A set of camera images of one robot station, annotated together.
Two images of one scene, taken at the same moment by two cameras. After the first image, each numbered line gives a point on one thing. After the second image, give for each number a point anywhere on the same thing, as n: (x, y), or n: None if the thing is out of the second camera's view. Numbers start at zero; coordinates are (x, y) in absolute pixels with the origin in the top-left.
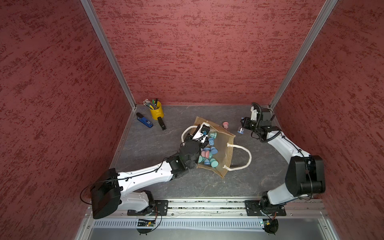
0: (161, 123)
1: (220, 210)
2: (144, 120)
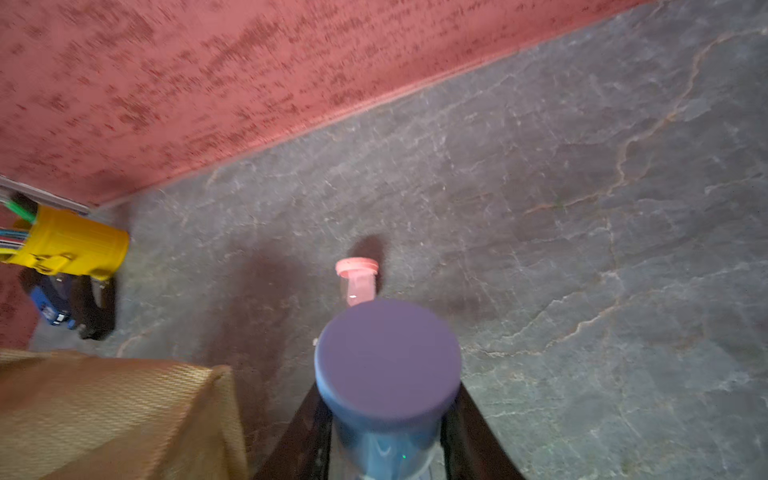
0: (93, 302)
1: None
2: (46, 307)
